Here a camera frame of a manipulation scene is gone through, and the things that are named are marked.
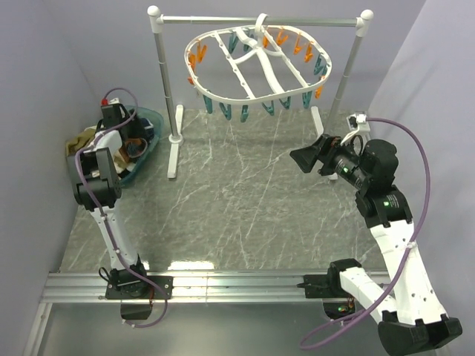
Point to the white round clip hanger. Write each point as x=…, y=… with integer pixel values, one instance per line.
x=257, y=64

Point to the navy striped underwear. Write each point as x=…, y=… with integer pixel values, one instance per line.
x=136, y=147

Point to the teal plastic laundry basket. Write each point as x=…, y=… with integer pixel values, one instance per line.
x=158, y=123

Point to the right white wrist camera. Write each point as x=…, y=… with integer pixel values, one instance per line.
x=358, y=126

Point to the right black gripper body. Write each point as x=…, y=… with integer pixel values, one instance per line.
x=329, y=148

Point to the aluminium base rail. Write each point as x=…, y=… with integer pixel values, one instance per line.
x=252, y=312

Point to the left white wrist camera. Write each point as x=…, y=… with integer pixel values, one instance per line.
x=113, y=101

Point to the white silver clothes rack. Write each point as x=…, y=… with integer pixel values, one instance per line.
x=158, y=20

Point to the khaki tan underwear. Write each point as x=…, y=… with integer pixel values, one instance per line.
x=78, y=142

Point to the navy blue bear underwear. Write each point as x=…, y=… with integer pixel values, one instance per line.
x=146, y=124

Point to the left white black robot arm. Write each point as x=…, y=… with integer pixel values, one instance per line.
x=96, y=181

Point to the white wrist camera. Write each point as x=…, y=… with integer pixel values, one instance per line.
x=113, y=101
x=358, y=126

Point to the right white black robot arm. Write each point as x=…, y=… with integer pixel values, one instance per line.
x=408, y=314

